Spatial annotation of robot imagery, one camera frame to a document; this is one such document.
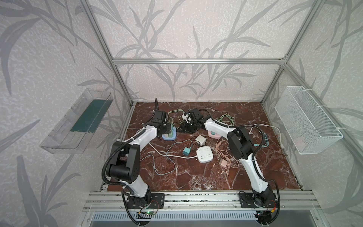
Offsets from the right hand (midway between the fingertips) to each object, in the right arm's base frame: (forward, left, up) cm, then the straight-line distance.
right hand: (180, 126), depth 97 cm
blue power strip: (-6, +10, -3) cm, 12 cm away
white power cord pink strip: (+5, -66, -7) cm, 66 cm away
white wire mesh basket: (-16, -62, +28) cm, 69 cm away
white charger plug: (-9, -14, -3) cm, 17 cm away
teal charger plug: (-17, -4, -4) cm, 18 cm away
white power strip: (-19, -16, -4) cm, 25 cm away
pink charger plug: (-23, -27, -5) cm, 36 cm away
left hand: (0, +7, +4) cm, 8 cm away
